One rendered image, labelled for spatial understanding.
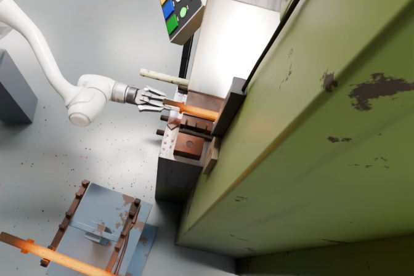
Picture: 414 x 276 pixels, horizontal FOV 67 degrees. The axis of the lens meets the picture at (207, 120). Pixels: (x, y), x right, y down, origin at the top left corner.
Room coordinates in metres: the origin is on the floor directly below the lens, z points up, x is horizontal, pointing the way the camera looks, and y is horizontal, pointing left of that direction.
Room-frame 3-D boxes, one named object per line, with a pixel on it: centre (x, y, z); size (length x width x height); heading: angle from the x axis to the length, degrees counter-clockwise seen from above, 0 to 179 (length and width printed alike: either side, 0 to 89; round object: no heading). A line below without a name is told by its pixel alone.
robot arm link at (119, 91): (0.61, 0.39, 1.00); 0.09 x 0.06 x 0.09; 9
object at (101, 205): (0.06, 0.24, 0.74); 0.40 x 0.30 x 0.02; 1
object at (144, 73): (1.01, 0.26, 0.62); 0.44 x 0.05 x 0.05; 99
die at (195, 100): (0.71, -0.09, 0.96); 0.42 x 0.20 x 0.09; 99
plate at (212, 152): (0.39, -0.06, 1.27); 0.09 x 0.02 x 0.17; 9
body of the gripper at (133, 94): (0.62, 0.32, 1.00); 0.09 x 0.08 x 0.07; 99
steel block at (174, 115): (0.66, -0.11, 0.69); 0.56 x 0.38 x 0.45; 99
